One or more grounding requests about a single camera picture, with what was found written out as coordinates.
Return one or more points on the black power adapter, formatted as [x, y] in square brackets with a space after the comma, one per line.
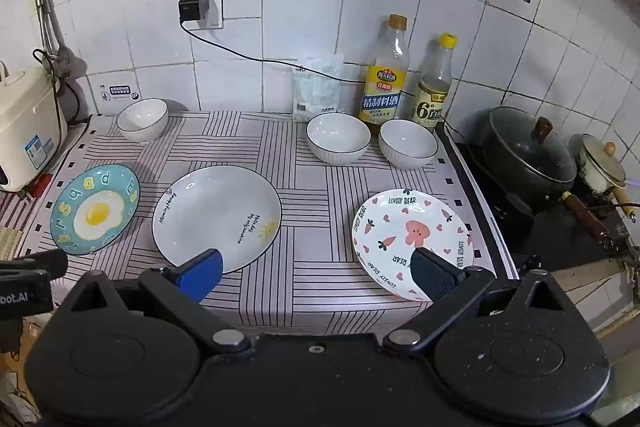
[194, 8]

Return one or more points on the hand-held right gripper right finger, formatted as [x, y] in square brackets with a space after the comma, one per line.
[434, 277]

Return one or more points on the blue fried egg plate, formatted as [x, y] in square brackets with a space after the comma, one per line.
[95, 209]

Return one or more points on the black gas stove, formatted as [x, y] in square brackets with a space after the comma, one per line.
[540, 237]

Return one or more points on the clear salt bag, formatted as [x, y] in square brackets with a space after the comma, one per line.
[317, 92]

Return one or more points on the small white wall sticker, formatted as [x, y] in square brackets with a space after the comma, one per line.
[118, 92]

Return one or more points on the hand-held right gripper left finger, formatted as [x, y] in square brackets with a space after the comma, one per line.
[202, 274]

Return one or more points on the yellow label cooking wine bottle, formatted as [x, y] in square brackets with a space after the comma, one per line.
[382, 92]

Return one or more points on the glass wok lid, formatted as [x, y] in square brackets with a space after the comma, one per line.
[530, 147]

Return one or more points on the white ribbed bowl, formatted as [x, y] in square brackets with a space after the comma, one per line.
[338, 137]
[407, 142]
[142, 117]

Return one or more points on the large white plate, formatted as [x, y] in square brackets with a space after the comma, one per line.
[215, 212]

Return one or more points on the white wall socket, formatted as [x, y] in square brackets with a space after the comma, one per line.
[216, 7]

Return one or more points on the cream rice cooker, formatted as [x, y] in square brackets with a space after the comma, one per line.
[25, 127]

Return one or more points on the pink bear print plate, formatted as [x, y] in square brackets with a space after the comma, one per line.
[400, 227]

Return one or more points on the cream enamel milk pot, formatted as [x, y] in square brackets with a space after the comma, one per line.
[600, 167]

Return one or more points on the striped tablecloth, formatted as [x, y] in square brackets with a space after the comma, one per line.
[310, 217]

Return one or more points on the yellow cap vinegar bottle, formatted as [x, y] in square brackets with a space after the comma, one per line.
[432, 102]

